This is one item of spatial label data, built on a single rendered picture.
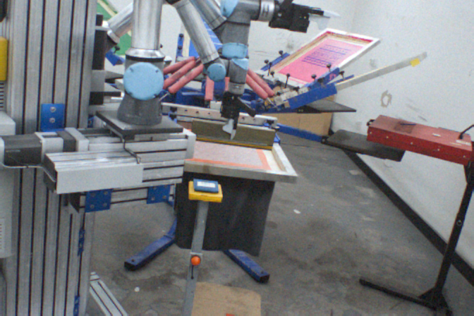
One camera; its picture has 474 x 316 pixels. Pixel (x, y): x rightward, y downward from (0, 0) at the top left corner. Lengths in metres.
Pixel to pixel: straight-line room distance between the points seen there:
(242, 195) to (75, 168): 1.04
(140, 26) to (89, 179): 0.46
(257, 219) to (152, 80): 1.11
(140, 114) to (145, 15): 0.34
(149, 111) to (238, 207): 0.87
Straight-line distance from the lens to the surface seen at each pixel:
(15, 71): 1.67
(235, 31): 1.52
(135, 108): 1.65
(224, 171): 2.17
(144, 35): 1.49
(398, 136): 3.00
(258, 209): 2.37
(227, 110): 2.21
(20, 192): 1.82
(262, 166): 2.38
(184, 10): 2.03
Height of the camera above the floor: 1.70
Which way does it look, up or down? 16 degrees down
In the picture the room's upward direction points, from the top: 9 degrees clockwise
